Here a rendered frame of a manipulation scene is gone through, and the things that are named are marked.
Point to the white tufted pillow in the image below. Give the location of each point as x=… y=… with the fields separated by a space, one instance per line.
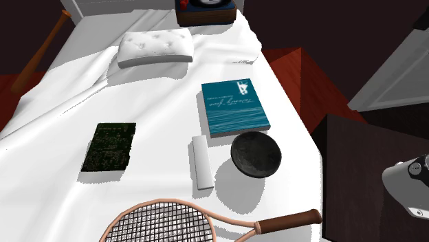
x=155 y=47

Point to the grey door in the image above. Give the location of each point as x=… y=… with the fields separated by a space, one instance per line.
x=399 y=77

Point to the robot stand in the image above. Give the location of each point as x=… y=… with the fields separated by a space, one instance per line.
x=355 y=181

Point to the tennis racket with brown grip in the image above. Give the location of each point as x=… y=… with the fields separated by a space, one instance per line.
x=174 y=223

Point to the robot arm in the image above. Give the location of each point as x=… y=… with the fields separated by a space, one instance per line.
x=400 y=182

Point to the wooden baseball bat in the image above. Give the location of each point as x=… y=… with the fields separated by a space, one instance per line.
x=37 y=58

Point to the black bowl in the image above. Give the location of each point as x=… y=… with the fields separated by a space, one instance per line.
x=256 y=154

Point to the teal book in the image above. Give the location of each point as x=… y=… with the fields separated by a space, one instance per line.
x=234 y=109

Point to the white remote control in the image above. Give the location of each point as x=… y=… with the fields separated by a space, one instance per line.
x=203 y=161

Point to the dark green patterned book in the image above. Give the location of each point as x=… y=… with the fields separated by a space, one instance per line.
x=109 y=147

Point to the white bed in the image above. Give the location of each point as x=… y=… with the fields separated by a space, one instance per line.
x=157 y=100

